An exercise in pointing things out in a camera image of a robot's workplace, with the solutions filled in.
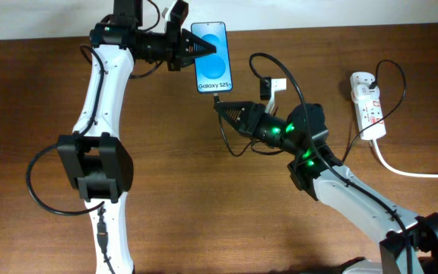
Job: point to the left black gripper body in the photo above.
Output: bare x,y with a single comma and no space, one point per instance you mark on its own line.
172,46

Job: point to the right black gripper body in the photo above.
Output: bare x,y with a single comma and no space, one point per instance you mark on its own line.
252,120

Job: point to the blue Galaxy smartphone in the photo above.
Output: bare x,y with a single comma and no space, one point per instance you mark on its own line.
213,72

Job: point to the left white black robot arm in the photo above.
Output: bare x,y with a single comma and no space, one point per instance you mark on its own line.
95,161

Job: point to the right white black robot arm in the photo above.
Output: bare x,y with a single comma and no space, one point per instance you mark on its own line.
408,242

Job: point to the white USB charger adapter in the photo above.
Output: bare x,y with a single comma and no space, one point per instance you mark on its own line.
361,84

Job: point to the white power strip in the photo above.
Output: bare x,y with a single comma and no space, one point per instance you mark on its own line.
369,117

